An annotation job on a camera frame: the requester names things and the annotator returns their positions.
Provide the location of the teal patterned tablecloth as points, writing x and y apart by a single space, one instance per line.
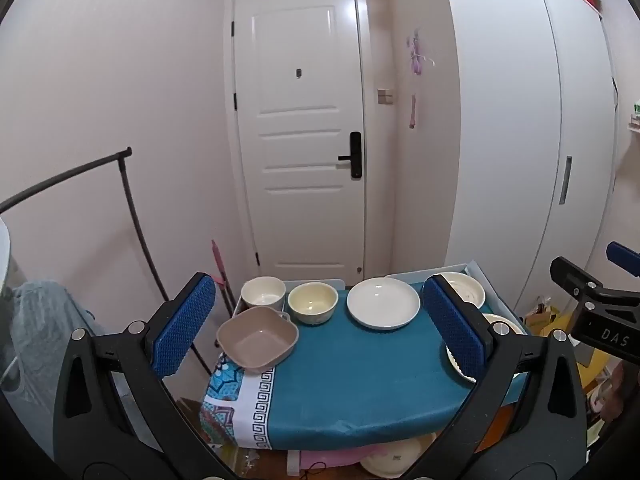
360 375

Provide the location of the pink wall ornament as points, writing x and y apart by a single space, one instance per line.
412 111

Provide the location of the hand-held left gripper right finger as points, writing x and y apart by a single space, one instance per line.
456 331

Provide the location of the beige light switch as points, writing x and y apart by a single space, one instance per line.
384 96

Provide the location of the white panel door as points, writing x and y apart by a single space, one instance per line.
300 135

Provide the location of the white plate under table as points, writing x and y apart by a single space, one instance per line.
395 460

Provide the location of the white flat plate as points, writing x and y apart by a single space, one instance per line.
383 304

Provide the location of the cream round bowl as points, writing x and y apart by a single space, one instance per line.
312 305

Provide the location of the pink mop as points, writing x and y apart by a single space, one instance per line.
218 267

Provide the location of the black clothes rack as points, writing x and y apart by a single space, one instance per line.
131 200

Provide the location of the small wall shelf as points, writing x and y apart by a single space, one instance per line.
635 117

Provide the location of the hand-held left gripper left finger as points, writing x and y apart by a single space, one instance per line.
184 327

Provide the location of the cardboard clutter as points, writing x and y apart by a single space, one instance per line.
547 317

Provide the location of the purple wall hanger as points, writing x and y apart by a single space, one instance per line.
416 55

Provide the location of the beige square bowl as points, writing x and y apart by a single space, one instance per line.
257 342

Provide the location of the white bowl in tray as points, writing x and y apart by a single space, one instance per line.
467 287

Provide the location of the scalloped cream plate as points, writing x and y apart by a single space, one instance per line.
500 321

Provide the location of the white wardrobe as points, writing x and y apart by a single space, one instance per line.
505 135

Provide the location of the white deep bowl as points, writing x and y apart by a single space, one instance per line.
263 292

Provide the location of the grey cloth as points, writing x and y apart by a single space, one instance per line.
45 340

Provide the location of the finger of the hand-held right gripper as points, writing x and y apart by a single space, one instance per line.
624 258
567 271

